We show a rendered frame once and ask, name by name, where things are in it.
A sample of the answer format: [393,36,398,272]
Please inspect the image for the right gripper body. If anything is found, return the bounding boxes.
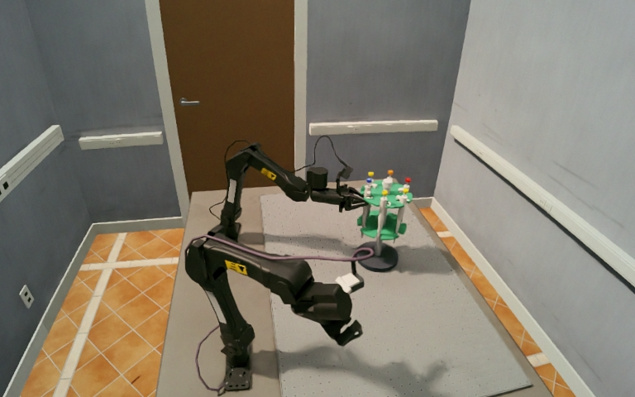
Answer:
[312,274,360,346]

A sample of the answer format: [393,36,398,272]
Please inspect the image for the white pipette with blue button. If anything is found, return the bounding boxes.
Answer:
[361,178,372,238]

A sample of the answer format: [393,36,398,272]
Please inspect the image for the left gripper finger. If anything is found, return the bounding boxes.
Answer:
[346,193,369,211]
[350,187,365,204]

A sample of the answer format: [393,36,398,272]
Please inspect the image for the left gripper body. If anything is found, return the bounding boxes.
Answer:
[325,167,350,213]

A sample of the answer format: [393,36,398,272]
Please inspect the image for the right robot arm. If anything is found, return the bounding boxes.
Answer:
[184,225,365,391]

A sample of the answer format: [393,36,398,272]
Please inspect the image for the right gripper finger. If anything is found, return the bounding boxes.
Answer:
[342,320,363,347]

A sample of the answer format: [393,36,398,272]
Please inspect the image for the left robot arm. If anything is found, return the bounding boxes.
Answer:
[219,142,328,242]

